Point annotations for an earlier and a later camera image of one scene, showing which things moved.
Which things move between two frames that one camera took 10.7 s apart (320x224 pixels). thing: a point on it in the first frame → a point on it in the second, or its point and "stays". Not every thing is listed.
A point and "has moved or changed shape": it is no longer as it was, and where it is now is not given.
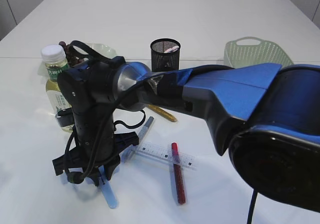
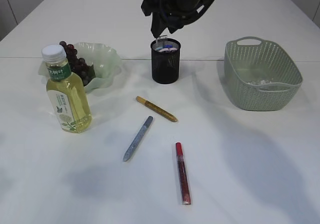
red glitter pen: (179, 182) → (184, 175)
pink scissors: (172, 49) has moved or changed shape
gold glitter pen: (162, 112) stays
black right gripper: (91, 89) → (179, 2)
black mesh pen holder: (165, 55) stays
